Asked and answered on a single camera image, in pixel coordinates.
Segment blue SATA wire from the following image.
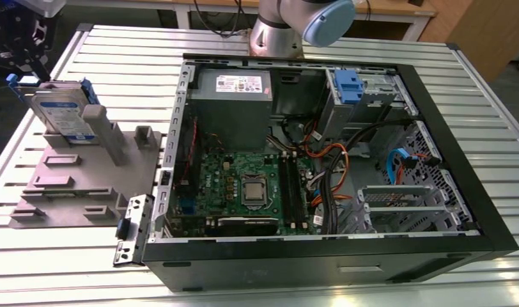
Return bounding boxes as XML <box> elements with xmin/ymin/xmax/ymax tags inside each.
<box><xmin>387</xmin><ymin>147</ymin><xmax>419</xmax><ymax>186</ymax></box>

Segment blue optical drive latch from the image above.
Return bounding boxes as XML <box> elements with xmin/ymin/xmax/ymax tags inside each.
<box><xmin>334</xmin><ymin>68</ymin><xmax>366</xmax><ymax>105</ymax></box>

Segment grey parts rack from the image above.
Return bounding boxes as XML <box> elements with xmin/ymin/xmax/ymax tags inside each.
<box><xmin>10</xmin><ymin>105</ymin><xmax>170</xmax><ymax>230</ymax></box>

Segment red orange disk power wire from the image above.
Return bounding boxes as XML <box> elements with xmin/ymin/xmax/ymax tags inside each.
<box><xmin>399</xmin><ymin>152</ymin><xmax>441</xmax><ymax>167</ymax></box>

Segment black cable bundle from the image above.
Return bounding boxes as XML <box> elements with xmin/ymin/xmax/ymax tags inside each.
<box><xmin>317</xmin><ymin>118</ymin><xmax>417</xmax><ymax>236</ymax></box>

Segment black graphics card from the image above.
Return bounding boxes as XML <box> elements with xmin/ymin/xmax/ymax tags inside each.
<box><xmin>207</xmin><ymin>214</ymin><xmax>283</xmax><ymax>238</ymax></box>

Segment brown cabinet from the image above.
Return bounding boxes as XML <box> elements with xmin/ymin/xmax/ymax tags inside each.
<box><xmin>419</xmin><ymin>0</ymin><xmax>519</xmax><ymax>83</ymax></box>

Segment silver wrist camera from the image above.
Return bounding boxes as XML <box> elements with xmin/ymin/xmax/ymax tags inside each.
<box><xmin>37</xmin><ymin>0</ymin><xmax>69</xmax><ymax>17</ymax></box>

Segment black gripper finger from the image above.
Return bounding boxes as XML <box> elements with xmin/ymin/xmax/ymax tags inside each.
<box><xmin>28</xmin><ymin>43</ymin><xmax>53</xmax><ymax>81</ymax></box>

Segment black PC case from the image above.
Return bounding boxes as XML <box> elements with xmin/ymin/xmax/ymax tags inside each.
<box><xmin>141</xmin><ymin>52</ymin><xmax>519</xmax><ymax>292</ymax></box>

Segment CPU socket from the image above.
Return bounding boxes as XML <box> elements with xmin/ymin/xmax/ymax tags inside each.
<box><xmin>238</xmin><ymin>173</ymin><xmax>277</xmax><ymax>212</ymax></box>

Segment hard disk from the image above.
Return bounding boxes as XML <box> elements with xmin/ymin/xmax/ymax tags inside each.
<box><xmin>6</xmin><ymin>74</ymin><xmax>101</xmax><ymax>148</ymax></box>

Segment grey power supply unit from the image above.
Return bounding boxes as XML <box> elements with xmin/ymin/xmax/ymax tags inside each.
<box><xmin>186</xmin><ymin>68</ymin><xmax>274</xmax><ymax>154</ymax></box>

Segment blue black bracket latch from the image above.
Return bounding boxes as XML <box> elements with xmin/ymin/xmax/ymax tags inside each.
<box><xmin>117</xmin><ymin>218</ymin><xmax>133</xmax><ymax>240</ymax></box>

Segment wooden desk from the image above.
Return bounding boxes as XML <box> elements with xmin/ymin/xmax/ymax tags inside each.
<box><xmin>174</xmin><ymin>0</ymin><xmax>439</xmax><ymax>42</ymax></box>

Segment green motherboard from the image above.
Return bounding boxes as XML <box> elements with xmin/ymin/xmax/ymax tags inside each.
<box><xmin>167</xmin><ymin>152</ymin><xmax>325</xmax><ymax>237</ymax></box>

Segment yellow black power wires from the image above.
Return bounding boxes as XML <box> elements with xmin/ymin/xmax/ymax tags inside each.
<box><xmin>266</xmin><ymin>132</ymin><xmax>313</xmax><ymax>157</ymax></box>

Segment silver expansion slot bracket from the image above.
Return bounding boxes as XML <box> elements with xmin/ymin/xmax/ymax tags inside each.
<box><xmin>113</xmin><ymin>193</ymin><xmax>155</xmax><ymax>268</ymax></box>

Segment black RAM slot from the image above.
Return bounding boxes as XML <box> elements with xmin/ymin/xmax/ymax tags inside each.
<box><xmin>283</xmin><ymin>152</ymin><xmax>301</xmax><ymax>229</ymax></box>
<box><xmin>279</xmin><ymin>152</ymin><xmax>295</xmax><ymax>229</ymax></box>

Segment metal disk bay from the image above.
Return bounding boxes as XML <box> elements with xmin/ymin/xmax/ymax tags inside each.
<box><xmin>355</xmin><ymin>184</ymin><xmax>477</xmax><ymax>234</ymax></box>

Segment grey metal drive cage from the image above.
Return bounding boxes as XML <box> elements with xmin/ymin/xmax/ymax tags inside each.
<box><xmin>317</xmin><ymin>67</ymin><xmax>419</xmax><ymax>141</ymax></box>

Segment silver CPU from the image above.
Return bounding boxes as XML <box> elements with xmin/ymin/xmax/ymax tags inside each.
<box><xmin>241</xmin><ymin>181</ymin><xmax>270</xmax><ymax>201</ymax></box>

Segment orange wire bundle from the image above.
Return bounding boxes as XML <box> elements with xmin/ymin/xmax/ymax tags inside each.
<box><xmin>305</xmin><ymin>142</ymin><xmax>355</xmax><ymax>212</ymax></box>

